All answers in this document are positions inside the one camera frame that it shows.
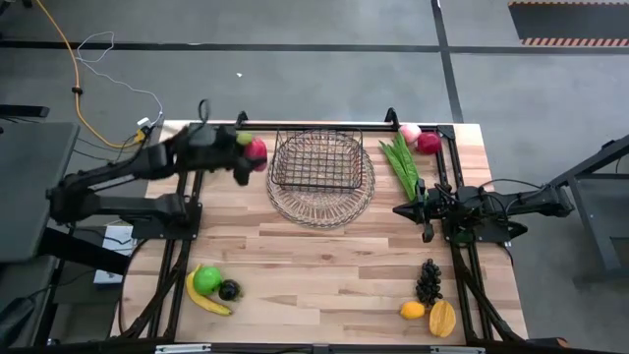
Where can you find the dark purple mangosteen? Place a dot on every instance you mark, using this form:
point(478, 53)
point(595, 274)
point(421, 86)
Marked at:
point(229, 290)

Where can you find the black aluminium frame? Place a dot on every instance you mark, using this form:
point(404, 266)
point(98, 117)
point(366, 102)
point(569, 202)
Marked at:
point(295, 127)

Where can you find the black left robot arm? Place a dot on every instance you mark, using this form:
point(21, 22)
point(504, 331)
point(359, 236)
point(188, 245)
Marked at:
point(123, 206)

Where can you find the round woven straw mat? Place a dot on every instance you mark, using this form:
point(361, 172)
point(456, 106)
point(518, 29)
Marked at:
point(319, 211)

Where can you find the yellow banana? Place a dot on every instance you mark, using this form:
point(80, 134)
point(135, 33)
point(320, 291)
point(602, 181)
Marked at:
point(196, 300)

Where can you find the pale pink peach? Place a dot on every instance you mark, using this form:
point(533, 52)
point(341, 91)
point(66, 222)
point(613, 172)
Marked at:
point(410, 133)

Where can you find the silver metal bracket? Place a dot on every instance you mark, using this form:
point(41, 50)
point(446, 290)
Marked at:
point(457, 350)
point(182, 349)

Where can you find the light green pear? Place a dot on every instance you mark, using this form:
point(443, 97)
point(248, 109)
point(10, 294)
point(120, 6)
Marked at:
point(245, 138)

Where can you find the shiny red fruit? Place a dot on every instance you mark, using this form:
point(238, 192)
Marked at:
point(256, 150)

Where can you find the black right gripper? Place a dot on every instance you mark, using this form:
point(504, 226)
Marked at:
point(432, 209)

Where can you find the green leaf vegetable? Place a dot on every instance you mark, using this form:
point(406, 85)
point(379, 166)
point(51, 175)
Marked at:
point(404, 162)

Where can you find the black flat bar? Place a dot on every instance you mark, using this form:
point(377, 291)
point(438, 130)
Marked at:
point(24, 111)

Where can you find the green apple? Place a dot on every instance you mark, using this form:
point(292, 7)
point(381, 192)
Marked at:
point(207, 280)

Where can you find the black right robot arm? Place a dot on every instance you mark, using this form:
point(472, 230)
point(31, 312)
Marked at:
point(531, 199)

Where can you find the white charger plug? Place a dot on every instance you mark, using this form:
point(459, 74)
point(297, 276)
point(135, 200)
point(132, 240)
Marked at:
point(144, 122)

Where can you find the dark blue chair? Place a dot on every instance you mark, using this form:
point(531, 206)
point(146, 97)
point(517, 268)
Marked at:
point(15, 319)

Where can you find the red apple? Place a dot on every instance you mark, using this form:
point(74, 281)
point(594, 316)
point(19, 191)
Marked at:
point(429, 143)

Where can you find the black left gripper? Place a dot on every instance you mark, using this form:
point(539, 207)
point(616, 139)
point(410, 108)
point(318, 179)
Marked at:
point(211, 147)

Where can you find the black metal stand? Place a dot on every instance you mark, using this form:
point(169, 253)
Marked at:
point(597, 216)

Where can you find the dark grape bunch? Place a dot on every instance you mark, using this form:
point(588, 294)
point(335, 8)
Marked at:
point(429, 285)

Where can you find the black hazard striped mat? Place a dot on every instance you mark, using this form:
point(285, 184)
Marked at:
point(570, 22)

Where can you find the yellow lemon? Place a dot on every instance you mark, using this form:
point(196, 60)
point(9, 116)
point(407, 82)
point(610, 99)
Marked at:
point(413, 310)

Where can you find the white box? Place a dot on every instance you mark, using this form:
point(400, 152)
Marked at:
point(115, 260)

